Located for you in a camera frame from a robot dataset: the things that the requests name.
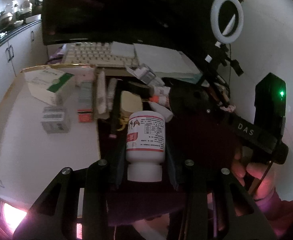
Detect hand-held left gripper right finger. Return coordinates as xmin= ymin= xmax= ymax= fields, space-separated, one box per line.
xmin=164 ymin=144 xmax=278 ymax=240

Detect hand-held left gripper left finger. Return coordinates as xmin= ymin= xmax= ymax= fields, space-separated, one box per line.
xmin=13 ymin=144 xmax=127 ymax=240

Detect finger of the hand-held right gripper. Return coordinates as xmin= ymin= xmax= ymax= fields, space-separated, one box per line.
xmin=170 ymin=86 xmax=237 ymax=136

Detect white plastic bottle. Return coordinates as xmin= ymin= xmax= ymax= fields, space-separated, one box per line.
xmin=150 ymin=102 xmax=174 ymax=122

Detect small white pill bottle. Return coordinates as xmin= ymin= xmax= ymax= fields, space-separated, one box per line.
xmin=153 ymin=86 xmax=171 ymax=96

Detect white pill bottle red label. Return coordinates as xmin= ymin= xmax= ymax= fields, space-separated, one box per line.
xmin=125 ymin=111 xmax=166 ymax=182

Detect black tape roll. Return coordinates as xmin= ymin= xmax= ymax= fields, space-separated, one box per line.
xmin=125 ymin=81 xmax=152 ymax=98

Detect long narrow white box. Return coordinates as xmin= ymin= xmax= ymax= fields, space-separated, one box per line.
xmin=94 ymin=69 xmax=110 ymax=120

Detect grey orange tall box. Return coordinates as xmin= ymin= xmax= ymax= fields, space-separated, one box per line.
xmin=75 ymin=73 xmax=94 ymax=124

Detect small barcode box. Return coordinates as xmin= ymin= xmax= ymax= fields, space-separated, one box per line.
xmin=41 ymin=106 xmax=71 ymax=134

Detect white gold-edged box lid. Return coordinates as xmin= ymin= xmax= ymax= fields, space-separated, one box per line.
xmin=0 ymin=64 xmax=100 ymax=200

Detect white green medicine box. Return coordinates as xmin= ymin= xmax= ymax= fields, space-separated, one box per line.
xmin=24 ymin=69 xmax=75 ymax=105

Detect person's right hand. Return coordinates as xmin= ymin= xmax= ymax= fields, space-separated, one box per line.
xmin=232 ymin=152 xmax=275 ymax=201

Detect pile of pens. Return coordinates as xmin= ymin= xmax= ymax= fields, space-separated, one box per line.
xmin=208 ymin=77 xmax=233 ymax=108

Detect teal folder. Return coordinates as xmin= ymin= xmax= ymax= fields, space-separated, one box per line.
xmin=170 ymin=72 xmax=205 ymax=83

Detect black tripod stand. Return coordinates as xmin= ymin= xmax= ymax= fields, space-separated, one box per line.
xmin=203 ymin=42 xmax=244 ymax=85

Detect stack of white papers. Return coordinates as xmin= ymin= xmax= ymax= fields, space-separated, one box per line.
xmin=133 ymin=43 xmax=199 ymax=77

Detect small blue white box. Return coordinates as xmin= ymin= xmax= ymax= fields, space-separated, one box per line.
xmin=125 ymin=64 xmax=165 ymax=87

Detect white notepad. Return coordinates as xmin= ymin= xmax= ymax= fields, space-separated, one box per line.
xmin=111 ymin=42 xmax=135 ymax=58

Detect cream keyboard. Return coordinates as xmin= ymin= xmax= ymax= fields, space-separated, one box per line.
xmin=61 ymin=42 xmax=140 ymax=70

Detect black computer monitor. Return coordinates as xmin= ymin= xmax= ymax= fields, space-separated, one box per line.
xmin=41 ymin=0 xmax=244 ymax=65

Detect white kitchen base cabinets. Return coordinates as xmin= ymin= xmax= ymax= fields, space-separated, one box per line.
xmin=0 ymin=20 xmax=49 ymax=110

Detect black kitchen countertop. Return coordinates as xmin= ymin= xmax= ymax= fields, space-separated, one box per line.
xmin=0 ymin=17 xmax=43 ymax=58

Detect steel pot with lid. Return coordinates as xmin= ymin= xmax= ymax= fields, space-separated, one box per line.
xmin=19 ymin=1 xmax=33 ymax=18

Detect steel lidded wok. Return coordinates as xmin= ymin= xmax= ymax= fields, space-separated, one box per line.
xmin=0 ymin=15 xmax=14 ymax=34

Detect white ring light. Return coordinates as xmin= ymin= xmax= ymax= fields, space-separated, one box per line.
xmin=210 ymin=0 xmax=244 ymax=45

